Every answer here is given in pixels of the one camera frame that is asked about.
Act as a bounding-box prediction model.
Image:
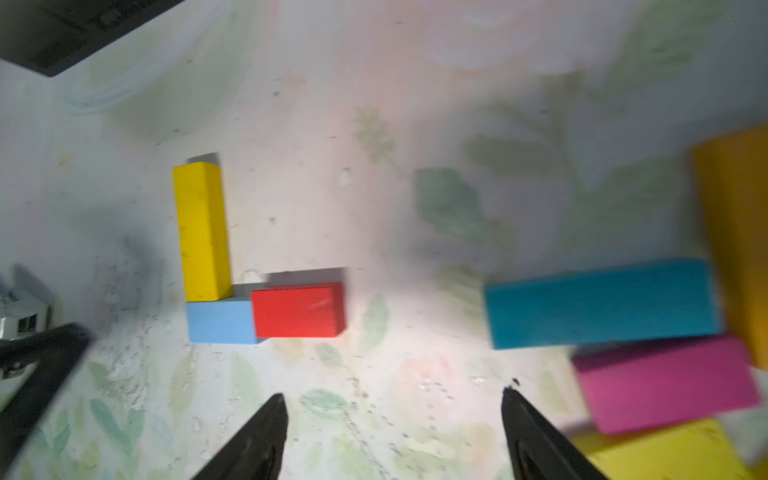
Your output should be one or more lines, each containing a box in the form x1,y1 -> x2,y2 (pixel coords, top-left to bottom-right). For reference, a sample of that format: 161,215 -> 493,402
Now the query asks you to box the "magenta block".
572,335 -> 762,434

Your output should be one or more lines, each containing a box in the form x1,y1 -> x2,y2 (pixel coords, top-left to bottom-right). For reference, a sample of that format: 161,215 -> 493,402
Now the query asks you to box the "lime yellow block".
570,419 -> 754,480

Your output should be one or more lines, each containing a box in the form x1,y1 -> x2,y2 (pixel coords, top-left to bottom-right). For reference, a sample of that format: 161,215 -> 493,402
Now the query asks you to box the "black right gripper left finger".
193,393 -> 289,480

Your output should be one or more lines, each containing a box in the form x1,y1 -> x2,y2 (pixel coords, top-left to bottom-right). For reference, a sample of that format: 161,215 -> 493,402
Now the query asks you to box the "teal block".
483,258 -> 723,350

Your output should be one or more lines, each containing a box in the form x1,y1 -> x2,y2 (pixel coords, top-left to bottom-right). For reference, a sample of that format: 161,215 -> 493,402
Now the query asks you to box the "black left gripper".
1,323 -> 93,474

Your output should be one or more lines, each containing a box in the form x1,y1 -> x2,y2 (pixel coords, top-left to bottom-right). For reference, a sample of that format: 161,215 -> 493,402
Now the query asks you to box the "yellow long block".
172,161 -> 232,302

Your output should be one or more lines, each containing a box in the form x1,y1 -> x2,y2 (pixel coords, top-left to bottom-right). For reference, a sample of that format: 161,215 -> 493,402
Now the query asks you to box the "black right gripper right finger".
501,386 -> 607,480

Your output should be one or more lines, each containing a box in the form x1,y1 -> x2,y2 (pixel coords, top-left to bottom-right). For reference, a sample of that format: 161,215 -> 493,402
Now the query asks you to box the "amber orange long block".
690,124 -> 767,370

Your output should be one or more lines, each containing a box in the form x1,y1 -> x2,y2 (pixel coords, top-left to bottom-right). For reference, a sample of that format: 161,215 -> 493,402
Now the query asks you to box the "light blue small block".
185,297 -> 261,345

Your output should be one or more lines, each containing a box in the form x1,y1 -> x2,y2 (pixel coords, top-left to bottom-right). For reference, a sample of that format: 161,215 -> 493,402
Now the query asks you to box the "red small block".
250,282 -> 346,338

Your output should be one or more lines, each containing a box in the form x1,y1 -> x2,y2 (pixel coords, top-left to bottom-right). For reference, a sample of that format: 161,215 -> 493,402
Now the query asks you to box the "black mesh file holder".
1,0 -> 181,77

